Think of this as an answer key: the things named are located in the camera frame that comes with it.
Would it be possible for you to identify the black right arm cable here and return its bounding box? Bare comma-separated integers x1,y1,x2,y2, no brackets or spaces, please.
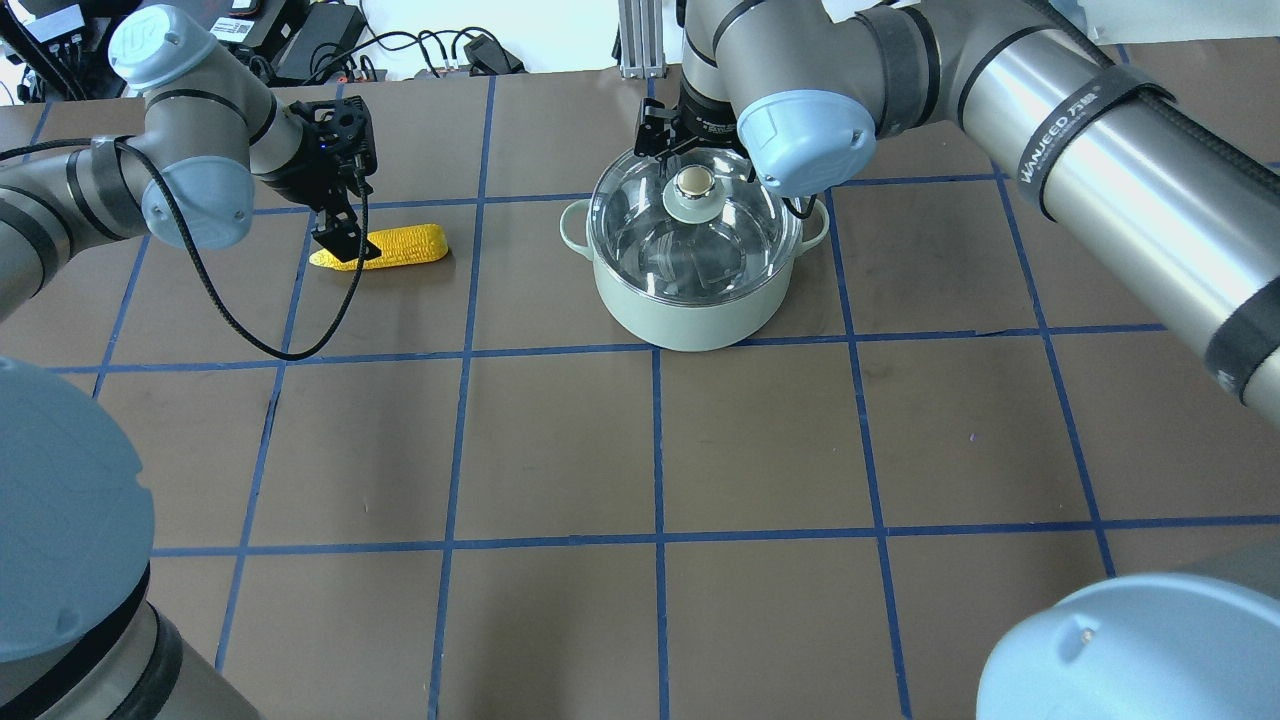
1020,0,1280,170

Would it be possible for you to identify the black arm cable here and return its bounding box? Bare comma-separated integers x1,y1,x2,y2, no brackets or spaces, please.
0,135,371,363
1020,0,1280,170

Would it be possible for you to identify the pale green cooking pot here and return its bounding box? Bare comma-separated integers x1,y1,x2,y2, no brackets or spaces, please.
559,149,829,352

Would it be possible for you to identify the black power adapter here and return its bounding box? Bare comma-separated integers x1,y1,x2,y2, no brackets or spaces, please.
271,3,366,87

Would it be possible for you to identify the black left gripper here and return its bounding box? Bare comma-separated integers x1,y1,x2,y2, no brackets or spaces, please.
262,96,381,263

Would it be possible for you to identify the aluminium frame post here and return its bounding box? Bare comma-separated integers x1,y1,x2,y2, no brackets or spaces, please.
616,1,667,79

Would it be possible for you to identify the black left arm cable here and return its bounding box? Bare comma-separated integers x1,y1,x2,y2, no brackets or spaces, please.
0,135,371,363

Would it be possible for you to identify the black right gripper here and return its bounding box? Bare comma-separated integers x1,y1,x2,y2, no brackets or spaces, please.
634,97,749,161

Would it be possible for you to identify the yellow corn cob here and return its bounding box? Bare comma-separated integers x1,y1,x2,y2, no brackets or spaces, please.
364,224,451,270

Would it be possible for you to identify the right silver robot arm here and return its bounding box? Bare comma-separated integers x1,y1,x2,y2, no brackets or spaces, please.
635,1,1279,719

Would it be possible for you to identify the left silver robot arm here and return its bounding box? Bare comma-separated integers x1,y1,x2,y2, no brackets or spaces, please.
1,4,380,719

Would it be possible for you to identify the glass pot lid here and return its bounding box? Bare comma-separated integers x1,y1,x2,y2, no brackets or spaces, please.
585,149,817,307

